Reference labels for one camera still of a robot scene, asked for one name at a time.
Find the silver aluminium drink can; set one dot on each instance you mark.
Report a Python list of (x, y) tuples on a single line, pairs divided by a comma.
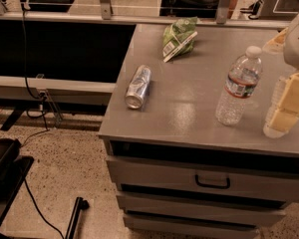
[(138, 87)]

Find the clear plastic water bottle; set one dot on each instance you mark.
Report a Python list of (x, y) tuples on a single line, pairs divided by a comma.
[(241, 81)]

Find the black bar on floor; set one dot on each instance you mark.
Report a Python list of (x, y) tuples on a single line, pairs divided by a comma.
[(80, 205)]

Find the person in dark clothes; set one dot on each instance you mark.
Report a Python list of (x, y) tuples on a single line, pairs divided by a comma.
[(189, 8)]

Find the grey metal railing frame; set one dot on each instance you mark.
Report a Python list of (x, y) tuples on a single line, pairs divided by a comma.
[(102, 12)]

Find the black drawer handle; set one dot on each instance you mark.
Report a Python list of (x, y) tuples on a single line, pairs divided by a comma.
[(222, 184)]

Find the black chair at left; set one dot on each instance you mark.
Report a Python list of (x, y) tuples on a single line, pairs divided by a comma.
[(13, 170)]

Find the grey drawer cabinet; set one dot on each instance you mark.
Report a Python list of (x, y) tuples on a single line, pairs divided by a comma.
[(154, 152)]

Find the green jalapeno chip bag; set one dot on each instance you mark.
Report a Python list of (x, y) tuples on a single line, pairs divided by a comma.
[(178, 38)]

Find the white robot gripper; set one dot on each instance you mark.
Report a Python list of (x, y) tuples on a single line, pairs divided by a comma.
[(298, 45)]

